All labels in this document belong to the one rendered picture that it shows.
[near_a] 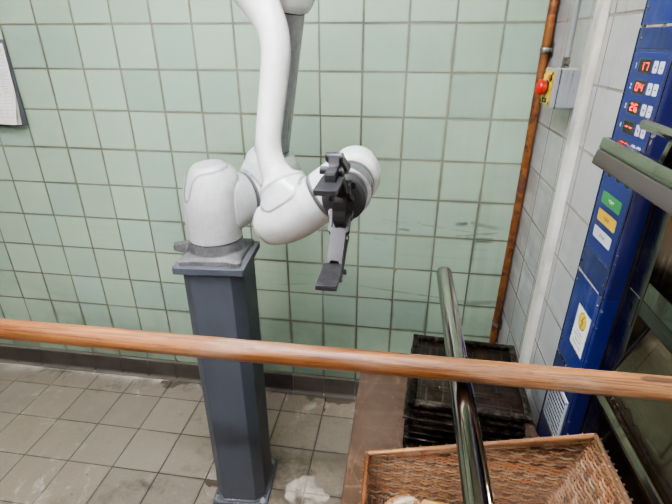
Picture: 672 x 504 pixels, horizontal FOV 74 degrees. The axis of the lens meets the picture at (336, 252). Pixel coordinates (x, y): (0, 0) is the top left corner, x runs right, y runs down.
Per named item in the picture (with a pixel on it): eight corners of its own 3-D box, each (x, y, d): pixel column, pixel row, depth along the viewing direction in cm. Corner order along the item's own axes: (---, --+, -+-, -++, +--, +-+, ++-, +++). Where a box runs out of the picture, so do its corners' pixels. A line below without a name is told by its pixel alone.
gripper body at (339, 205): (368, 170, 76) (363, 186, 67) (367, 217, 79) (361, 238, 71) (324, 168, 77) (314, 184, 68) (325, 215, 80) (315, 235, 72)
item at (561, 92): (564, 104, 130) (572, 67, 125) (576, 109, 121) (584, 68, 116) (537, 104, 131) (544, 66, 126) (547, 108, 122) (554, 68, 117)
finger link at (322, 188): (343, 181, 62) (344, 176, 62) (336, 197, 56) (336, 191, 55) (322, 180, 62) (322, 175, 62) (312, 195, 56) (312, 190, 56)
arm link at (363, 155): (389, 193, 83) (332, 228, 87) (392, 171, 96) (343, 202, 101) (357, 144, 80) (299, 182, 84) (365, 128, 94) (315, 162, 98)
